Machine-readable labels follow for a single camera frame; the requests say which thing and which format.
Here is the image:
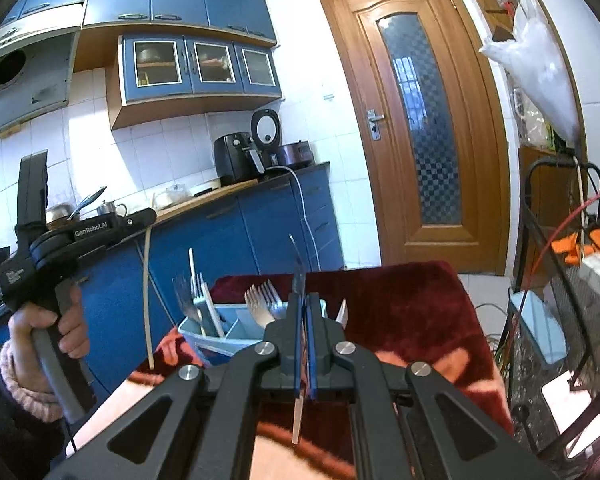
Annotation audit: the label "white spoon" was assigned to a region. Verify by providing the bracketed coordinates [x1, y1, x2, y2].
[200, 282, 227, 339]

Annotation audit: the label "dark slow cooker pot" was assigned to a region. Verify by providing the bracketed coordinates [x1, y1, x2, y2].
[275, 142, 314, 169]

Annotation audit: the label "light blue flat box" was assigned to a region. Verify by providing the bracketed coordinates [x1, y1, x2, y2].
[509, 289, 567, 365]

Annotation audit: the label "person's left hand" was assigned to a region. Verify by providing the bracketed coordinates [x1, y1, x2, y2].
[8, 282, 89, 394]

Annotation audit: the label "metal kettle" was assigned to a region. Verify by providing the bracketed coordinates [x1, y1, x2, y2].
[96, 199, 129, 219]

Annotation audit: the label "orange plastic pieces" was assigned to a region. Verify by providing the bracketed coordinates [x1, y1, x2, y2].
[551, 226, 600, 267]

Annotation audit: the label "large stainless steel fork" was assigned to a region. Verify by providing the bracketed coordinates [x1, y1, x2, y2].
[172, 274, 203, 337]

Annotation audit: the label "person's left forearm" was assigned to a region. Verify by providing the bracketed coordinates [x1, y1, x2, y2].
[0, 342, 81, 480]

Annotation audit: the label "wooden shelf unit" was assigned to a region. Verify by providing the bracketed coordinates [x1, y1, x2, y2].
[454, 0, 597, 233]

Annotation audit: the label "small stainless steel fork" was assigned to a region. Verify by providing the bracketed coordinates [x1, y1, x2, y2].
[192, 272, 207, 311]

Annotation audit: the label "light blue utensil holder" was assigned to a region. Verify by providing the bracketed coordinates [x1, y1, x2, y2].
[177, 299, 329, 367]

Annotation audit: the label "blue glass-door wall cabinet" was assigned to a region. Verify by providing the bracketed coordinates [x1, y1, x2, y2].
[106, 34, 284, 132]

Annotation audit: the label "black air fryer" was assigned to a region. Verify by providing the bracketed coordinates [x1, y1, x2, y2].
[213, 132, 265, 187]

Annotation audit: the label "red floral blanket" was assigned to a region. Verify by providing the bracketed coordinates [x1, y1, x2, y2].
[75, 260, 517, 480]

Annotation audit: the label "wooden countertop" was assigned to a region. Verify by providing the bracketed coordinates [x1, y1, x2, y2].
[149, 160, 331, 222]

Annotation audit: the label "wooden door with glass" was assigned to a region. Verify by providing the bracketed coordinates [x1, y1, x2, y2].
[320, 0, 512, 277]

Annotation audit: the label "metal pot with lid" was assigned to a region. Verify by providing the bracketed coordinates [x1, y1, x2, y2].
[45, 186, 109, 227]

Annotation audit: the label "red cable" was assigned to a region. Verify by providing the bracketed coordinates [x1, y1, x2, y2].
[516, 197, 600, 292]

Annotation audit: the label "white plastic bag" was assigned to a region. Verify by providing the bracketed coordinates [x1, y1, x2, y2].
[478, 0, 582, 144]

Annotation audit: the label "black rice cooker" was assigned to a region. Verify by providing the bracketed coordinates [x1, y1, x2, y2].
[250, 108, 281, 167]

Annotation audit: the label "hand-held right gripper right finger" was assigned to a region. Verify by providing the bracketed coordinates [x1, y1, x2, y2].
[307, 293, 556, 480]

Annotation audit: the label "white power cable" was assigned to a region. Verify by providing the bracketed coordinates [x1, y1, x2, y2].
[269, 164, 322, 272]

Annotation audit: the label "blue lower kitchen cabinets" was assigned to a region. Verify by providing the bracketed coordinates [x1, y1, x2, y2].
[0, 162, 346, 403]

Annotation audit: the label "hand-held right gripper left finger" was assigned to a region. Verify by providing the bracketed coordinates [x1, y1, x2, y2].
[42, 293, 301, 480]

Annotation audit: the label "grey range hood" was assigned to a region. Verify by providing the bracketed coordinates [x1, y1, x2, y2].
[0, 29, 82, 143]

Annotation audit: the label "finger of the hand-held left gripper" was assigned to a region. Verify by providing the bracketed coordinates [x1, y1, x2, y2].
[125, 207, 159, 241]

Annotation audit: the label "stainless steel table knife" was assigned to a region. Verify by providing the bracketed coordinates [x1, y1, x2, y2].
[287, 233, 307, 445]

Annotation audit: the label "black wire rack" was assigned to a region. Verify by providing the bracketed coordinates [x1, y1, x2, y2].
[509, 159, 600, 463]

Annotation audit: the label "metal door handle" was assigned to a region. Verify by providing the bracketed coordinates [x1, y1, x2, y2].
[366, 108, 385, 141]

